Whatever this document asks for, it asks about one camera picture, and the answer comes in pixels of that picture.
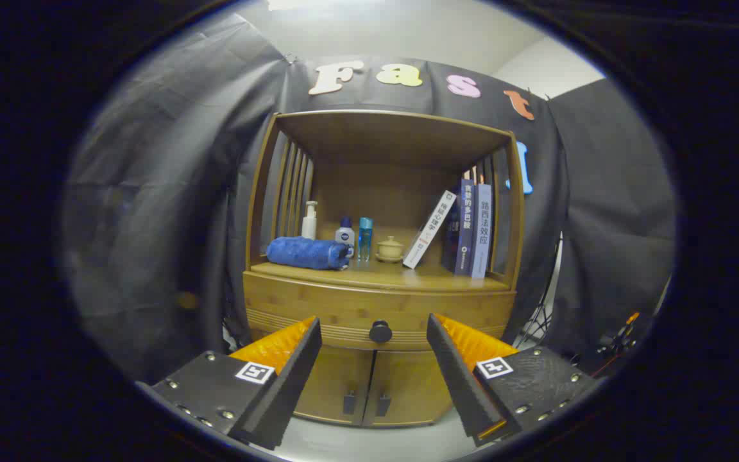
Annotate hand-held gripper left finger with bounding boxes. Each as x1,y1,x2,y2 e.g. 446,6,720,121
149,316,323,451

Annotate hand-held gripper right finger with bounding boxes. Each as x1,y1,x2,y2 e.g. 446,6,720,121
426,313,602,448

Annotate wooden drawer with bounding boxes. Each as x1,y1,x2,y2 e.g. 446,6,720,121
243,271,516,350

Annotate wooden cabinet door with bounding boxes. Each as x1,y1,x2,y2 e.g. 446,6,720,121
293,346,375,425
362,350,454,428

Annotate wooden countertop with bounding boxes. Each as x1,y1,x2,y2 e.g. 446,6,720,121
251,253,511,293

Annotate wooden cabinet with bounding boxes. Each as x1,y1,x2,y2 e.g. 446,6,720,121
242,109,525,428

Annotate rolled blue towel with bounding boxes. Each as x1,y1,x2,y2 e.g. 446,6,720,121
267,236,352,271

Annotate dark blue book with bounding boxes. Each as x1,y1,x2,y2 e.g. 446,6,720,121
441,205,461,273

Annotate beige lidded teacup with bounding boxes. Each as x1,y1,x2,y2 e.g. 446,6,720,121
375,235,404,263

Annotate white bottle with blue cap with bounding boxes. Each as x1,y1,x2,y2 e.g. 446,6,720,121
335,216,355,259

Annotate navy book with white spine text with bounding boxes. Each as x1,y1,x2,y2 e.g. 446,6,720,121
454,178,477,277

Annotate clear blue bottle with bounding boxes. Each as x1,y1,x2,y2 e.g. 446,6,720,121
358,217,374,262

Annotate black device with orange tip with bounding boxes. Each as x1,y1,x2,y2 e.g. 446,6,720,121
600,312,641,360

